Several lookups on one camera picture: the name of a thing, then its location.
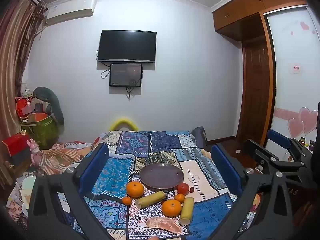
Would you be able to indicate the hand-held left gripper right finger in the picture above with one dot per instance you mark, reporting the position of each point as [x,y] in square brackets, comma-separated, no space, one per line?
[226,170]

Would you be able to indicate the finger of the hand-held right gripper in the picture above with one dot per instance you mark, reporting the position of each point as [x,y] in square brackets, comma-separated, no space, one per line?
[278,137]
[257,152]

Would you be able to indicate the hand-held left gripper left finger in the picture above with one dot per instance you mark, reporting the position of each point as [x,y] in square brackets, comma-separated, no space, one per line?
[96,165]

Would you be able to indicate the large orange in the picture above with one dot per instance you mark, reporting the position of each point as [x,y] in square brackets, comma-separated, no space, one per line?
[171,207]
[135,189]

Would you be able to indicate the small orange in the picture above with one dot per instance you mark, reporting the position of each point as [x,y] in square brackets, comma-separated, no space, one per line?
[179,198]
[126,200]

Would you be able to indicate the red tomato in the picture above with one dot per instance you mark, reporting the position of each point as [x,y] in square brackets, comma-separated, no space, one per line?
[183,188]

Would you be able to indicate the sugarcane piece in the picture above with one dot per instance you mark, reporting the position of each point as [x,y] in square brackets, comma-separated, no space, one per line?
[187,210]
[150,199]

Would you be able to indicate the dark round plate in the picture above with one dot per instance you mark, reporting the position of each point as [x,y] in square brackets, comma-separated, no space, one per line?
[161,176]

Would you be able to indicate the peeled pomelo segment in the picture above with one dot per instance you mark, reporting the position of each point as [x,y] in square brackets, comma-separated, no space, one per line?
[163,225]

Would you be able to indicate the cherry tomato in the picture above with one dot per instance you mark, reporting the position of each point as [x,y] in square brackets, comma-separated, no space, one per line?
[154,238]
[191,189]

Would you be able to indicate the orange striped blanket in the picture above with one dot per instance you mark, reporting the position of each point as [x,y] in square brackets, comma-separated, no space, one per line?
[62,153]

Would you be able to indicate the grey chair back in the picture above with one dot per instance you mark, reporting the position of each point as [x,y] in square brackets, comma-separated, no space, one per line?
[200,135]

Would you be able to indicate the pink toy figure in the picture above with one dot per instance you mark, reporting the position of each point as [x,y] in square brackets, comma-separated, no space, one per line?
[35,153]

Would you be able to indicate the green cardboard box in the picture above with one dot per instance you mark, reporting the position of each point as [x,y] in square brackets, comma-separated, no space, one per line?
[43,130]

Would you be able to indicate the blue patchwork tablecloth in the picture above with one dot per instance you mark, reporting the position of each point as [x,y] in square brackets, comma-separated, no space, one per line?
[160,150]

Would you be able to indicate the pale green round plate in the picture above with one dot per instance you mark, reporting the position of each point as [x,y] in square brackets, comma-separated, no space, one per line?
[28,183]

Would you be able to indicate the small door sticker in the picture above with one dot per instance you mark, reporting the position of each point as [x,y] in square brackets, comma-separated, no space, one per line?
[296,68]

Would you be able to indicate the grey plush toy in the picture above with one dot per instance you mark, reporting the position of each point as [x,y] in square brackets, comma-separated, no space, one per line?
[51,102]

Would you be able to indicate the red box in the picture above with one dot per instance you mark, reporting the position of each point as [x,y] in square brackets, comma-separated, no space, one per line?
[16,142]

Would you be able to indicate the pile of red bags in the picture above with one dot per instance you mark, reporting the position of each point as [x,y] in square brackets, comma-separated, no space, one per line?
[25,106]

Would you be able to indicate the wooden overhead cabinet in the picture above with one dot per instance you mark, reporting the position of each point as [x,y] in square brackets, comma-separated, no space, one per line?
[252,7]

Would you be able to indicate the striped brown curtain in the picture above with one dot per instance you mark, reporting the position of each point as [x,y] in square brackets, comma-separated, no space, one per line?
[15,55]

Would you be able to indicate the white air conditioner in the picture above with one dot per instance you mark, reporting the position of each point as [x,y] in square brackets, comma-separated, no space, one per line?
[70,10]

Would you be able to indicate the small wall monitor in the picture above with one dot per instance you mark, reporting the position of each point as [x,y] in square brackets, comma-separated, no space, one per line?
[125,74]

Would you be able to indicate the wall television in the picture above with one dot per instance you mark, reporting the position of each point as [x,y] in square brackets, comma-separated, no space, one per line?
[127,45]

